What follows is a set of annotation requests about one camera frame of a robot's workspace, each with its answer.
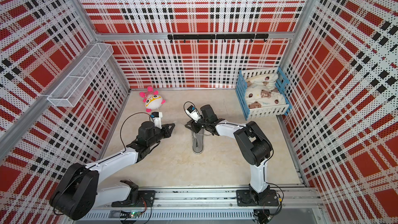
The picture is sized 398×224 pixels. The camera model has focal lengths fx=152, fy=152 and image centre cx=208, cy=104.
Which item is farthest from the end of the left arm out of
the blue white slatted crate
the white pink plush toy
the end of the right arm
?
the blue white slatted crate

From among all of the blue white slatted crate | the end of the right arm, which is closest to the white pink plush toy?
the end of the right arm

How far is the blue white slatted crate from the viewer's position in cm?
101

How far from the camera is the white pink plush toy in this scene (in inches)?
41.9

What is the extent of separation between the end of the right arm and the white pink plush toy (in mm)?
362

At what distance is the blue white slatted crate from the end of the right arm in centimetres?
33

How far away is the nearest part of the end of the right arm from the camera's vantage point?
2.40 feet
